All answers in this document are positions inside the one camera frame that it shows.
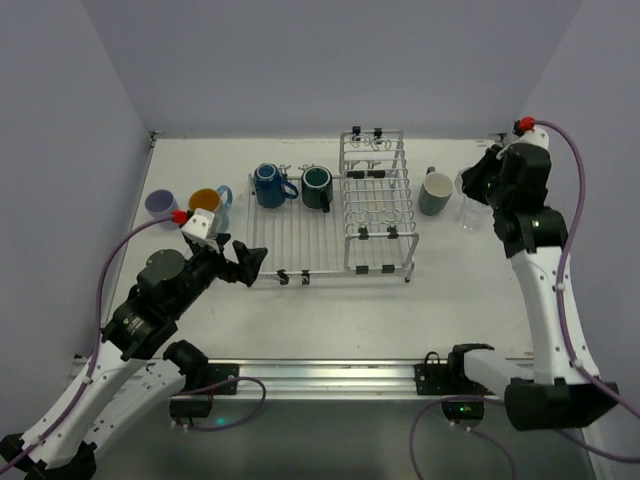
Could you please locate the clear glass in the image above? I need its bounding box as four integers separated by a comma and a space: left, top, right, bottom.
454, 168, 491, 230

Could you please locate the grey blue mug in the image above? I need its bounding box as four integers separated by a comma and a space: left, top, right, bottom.
418, 166, 454, 216

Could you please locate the light blue ceramic mug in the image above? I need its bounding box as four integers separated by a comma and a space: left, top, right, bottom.
188, 185, 233, 233

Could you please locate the dark blue mug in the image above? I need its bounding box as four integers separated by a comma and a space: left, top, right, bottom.
253, 163, 299, 209

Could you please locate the lavender plastic cup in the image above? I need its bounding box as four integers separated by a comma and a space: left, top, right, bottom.
144, 189, 179, 230

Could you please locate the dark green mug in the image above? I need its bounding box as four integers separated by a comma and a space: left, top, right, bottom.
301, 166, 333, 213

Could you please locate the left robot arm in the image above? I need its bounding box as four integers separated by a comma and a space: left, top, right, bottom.
1, 241, 268, 479

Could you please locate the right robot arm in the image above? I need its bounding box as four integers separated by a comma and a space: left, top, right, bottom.
448, 143, 617, 431

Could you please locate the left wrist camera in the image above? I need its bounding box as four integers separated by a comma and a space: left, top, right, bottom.
181, 208, 221, 251

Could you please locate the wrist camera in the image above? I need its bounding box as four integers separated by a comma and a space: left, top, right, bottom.
510, 125, 549, 150
181, 208, 221, 251

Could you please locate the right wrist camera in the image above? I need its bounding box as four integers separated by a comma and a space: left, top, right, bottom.
510, 125, 549, 150

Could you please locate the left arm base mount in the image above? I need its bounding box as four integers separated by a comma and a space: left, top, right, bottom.
169, 363, 240, 426

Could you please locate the silver wire dish rack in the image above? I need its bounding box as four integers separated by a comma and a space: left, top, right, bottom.
247, 126, 419, 285

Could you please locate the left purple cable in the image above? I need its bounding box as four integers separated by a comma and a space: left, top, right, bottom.
0, 210, 266, 476

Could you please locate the aluminium frame rail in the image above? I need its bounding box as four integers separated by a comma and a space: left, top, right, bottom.
64, 355, 594, 402

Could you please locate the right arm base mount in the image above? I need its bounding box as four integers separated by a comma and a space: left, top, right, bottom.
414, 351, 487, 427

